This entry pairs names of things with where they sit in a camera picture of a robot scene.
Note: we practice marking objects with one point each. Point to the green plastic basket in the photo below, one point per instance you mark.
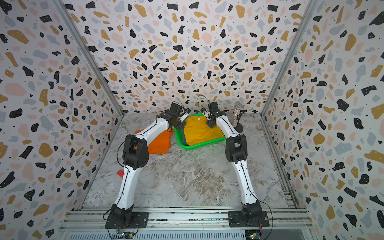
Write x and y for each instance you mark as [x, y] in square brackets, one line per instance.
[179, 135]

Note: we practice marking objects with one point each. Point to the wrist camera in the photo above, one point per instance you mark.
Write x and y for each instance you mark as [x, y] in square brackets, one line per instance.
[213, 107]
[177, 110]

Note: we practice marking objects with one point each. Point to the aluminium mounting rail frame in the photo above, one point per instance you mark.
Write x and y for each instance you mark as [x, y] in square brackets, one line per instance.
[188, 223]

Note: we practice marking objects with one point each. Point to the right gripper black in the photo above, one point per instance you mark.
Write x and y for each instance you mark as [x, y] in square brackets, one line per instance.
[208, 123]

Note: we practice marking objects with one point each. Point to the right circuit board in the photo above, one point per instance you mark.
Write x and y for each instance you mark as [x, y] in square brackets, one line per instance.
[253, 235]

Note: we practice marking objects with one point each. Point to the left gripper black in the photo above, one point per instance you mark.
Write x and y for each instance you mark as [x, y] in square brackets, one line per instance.
[181, 126]

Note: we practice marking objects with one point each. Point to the blue-grey t-shirt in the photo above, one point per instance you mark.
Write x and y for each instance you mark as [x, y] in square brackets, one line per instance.
[184, 142]

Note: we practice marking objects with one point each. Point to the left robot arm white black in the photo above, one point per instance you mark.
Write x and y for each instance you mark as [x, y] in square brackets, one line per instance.
[135, 157]

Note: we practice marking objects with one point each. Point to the yellow t-shirt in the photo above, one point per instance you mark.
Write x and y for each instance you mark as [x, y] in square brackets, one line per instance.
[197, 131]

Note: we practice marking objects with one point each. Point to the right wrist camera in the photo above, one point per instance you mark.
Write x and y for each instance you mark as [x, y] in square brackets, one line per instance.
[213, 107]

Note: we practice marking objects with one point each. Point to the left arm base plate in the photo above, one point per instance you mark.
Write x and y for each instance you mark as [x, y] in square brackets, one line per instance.
[130, 221]

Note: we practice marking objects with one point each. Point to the left circuit board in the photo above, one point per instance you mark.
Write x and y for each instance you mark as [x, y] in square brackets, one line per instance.
[125, 235]

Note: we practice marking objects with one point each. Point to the orange t-shirt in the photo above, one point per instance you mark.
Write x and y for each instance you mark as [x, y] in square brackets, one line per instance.
[161, 144]

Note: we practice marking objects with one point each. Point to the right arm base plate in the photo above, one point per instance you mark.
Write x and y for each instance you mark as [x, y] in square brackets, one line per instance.
[238, 219]

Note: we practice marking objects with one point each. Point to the circuit board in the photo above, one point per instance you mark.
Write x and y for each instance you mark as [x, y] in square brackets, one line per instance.
[125, 235]
[253, 235]

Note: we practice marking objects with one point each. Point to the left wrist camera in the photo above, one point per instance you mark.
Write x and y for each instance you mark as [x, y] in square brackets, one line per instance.
[177, 110]

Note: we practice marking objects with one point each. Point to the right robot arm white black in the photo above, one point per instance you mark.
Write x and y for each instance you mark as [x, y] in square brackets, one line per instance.
[236, 153]

